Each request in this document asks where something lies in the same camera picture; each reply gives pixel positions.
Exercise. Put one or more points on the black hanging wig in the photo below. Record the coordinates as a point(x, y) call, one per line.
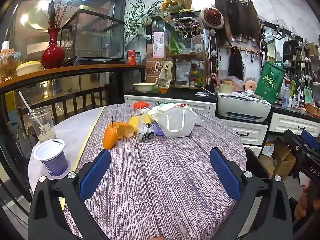
point(236, 65)

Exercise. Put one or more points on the clear plastic drink cup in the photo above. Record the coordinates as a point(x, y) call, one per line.
point(43, 127)

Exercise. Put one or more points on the pink photo cards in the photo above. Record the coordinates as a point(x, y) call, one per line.
point(158, 43)

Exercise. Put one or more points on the glass jar dark lid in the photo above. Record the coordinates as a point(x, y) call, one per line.
point(138, 58)

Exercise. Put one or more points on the purple wrapper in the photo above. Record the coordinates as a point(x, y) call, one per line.
point(158, 129)

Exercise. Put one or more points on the person's right hand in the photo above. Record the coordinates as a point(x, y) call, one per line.
point(301, 205)

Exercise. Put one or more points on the iridescent glass vase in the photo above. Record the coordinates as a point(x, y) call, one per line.
point(10, 63)

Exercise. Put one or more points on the red foam fruit net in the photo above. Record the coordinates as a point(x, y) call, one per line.
point(139, 105)

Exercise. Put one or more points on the wooden railing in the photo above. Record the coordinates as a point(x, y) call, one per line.
point(75, 71)

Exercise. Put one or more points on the hanging brown hair extensions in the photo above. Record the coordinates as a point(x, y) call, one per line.
point(237, 22)

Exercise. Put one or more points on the purple grey tablecloth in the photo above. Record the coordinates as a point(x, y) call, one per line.
point(162, 180)

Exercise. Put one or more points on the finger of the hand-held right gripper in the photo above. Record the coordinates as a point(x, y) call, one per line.
point(293, 141)
point(311, 140)

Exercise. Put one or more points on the brown box with white hook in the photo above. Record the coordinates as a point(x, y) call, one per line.
point(151, 68)

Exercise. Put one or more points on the sunflower bouquet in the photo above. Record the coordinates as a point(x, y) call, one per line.
point(172, 2)

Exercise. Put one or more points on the red vase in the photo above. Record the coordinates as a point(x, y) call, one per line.
point(53, 55)

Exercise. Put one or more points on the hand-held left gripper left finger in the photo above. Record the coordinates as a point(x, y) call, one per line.
point(96, 173)

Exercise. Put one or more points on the cream enamel bowl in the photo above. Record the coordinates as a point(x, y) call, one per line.
point(143, 87)

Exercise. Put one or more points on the green tote bag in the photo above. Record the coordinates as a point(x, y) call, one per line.
point(271, 82)

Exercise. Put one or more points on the yellow lidded bowl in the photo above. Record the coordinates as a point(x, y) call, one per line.
point(27, 68)

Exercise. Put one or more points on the orange plastic wrapper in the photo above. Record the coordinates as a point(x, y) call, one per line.
point(111, 136)

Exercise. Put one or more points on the green leafy branches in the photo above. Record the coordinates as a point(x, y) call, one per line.
point(136, 17)

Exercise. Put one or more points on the clear bag with black print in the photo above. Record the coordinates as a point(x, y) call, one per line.
point(147, 131)

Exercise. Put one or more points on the white drawer cabinet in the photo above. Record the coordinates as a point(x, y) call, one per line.
point(250, 131)

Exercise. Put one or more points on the vanity mirror with bulbs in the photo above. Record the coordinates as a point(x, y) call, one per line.
point(290, 52)

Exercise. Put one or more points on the ornate headdress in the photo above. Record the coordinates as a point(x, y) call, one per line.
point(187, 26)

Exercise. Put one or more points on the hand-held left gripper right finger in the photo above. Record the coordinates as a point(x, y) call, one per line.
point(225, 173)

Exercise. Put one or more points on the dried flower branches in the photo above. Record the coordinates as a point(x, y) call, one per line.
point(58, 12)

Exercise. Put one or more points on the cardboard box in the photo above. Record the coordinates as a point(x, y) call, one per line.
point(285, 161)

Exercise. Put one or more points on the pink plastic bag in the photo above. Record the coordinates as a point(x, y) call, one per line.
point(233, 82)

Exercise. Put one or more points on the white pouch orange label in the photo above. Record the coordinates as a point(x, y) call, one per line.
point(267, 150)

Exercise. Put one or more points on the white tissue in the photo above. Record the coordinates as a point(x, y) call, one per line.
point(157, 112)

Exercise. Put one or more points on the clear water bottle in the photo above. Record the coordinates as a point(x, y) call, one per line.
point(286, 97)

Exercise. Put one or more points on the beige paper snack bag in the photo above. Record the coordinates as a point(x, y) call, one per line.
point(165, 75)

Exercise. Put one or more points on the glass display case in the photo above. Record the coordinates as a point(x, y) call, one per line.
point(100, 40)

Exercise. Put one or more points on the yellow foam net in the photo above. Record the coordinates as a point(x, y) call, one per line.
point(136, 122)

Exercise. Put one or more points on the wooden shelf rack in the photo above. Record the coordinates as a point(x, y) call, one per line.
point(186, 56)

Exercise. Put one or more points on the white printer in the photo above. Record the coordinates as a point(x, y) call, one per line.
point(242, 110)

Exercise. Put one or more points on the red hat with fur trim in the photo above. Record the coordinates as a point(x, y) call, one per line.
point(212, 17)

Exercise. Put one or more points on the red tin can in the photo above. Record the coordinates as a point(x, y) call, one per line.
point(131, 58)

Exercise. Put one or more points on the green framed picture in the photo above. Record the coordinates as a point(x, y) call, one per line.
point(308, 95)

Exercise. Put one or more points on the wicker basket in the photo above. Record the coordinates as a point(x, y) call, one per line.
point(312, 110)

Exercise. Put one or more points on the white straw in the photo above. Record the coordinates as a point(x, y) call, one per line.
point(27, 103)

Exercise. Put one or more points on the purple yogurt cup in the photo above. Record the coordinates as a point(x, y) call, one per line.
point(53, 163)

